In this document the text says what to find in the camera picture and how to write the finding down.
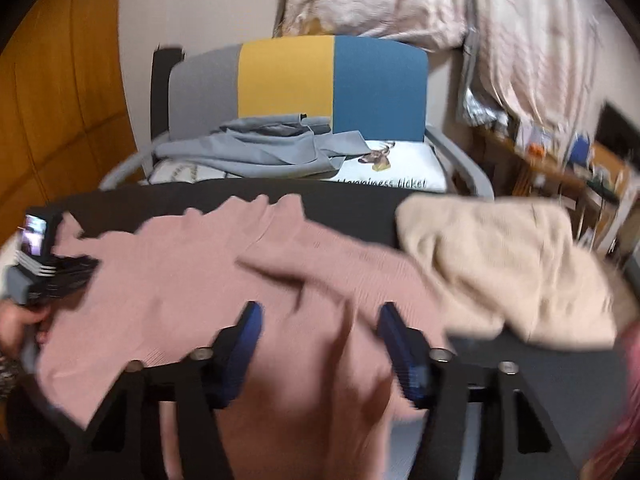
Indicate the cluttered wooden shelf unit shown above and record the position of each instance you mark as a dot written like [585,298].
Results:
[560,180]

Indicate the person's left hand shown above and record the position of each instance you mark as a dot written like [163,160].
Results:
[17,322]

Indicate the wooden door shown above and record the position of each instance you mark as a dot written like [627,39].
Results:
[55,110]

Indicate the pink fabric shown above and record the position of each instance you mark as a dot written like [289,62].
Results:
[622,410]

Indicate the floral bedding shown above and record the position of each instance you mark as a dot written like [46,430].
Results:
[450,5]

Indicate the person's left forearm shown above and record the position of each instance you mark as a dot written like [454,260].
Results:
[7,375]

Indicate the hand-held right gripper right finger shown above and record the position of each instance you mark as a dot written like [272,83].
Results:
[395,342]

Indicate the grey garment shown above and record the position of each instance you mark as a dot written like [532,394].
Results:
[260,152]

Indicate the grey yellow blue chair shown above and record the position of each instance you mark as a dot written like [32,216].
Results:
[300,85]

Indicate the silver plastic bag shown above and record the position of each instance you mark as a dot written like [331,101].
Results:
[475,90]

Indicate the white deer print cushion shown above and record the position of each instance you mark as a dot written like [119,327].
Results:
[395,165]

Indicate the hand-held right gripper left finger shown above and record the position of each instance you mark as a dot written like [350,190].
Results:
[248,340]

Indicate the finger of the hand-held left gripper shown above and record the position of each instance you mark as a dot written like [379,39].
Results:
[72,275]

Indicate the pink knit sweater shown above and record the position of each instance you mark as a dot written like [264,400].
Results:
[200,280]

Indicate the beige knit sweater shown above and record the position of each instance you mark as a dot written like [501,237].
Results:
[505,265]

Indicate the black monitor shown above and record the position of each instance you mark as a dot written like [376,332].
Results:
[620,127]

